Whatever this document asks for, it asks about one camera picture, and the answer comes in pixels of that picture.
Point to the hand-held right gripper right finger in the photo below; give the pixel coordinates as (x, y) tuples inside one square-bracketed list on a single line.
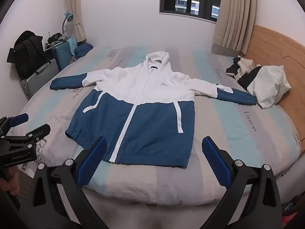
[(216, 164)]

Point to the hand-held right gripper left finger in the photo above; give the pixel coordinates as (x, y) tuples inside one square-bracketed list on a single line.
[(91, 162)]

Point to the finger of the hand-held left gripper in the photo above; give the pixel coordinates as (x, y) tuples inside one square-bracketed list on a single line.
[(20, 119), (39, 131)]

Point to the blue white hooded jacket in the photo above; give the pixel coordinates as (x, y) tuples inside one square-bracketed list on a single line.
[(143, 124)]

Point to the grey clothes pile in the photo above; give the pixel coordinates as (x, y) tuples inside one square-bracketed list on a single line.
[(57, 43)]

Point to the dark blue clothes pile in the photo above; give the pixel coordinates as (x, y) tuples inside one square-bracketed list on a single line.
[(83, 49)]

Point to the person's left hand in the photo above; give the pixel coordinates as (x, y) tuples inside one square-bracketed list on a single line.
[(13, 179)]

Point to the bed with striped sheet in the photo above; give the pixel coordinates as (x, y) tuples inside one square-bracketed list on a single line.
[(238, 136)]

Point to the silver hard suitcase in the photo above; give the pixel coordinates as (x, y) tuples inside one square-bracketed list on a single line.
[(38, 78)]

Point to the black backpack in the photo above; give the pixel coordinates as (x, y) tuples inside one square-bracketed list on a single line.
[(28, 52)]

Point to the teal hard suitcase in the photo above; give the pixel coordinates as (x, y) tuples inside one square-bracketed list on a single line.
[(62, 54)]

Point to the black device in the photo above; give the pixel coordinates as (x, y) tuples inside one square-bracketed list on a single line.
[(54, 37)]

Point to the light blue cloth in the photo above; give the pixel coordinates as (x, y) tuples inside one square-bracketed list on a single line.
[(72, 43)]

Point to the white black folded jacket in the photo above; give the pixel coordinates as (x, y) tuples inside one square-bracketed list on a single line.
[(269, 83)]

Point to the black cream folded garment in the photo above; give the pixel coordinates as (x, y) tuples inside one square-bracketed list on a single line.
[(240, 66)]

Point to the blue desk lamp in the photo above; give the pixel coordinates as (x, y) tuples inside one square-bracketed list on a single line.
[(69, 16)]

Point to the beige curtain with tieback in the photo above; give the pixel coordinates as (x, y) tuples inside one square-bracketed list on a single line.
[(77, 12)]

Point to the wooden headboard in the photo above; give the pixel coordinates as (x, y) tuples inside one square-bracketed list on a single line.
[(274, 47)]

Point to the beige pleated curtain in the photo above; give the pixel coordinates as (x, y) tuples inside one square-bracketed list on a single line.
[(234, 12)]

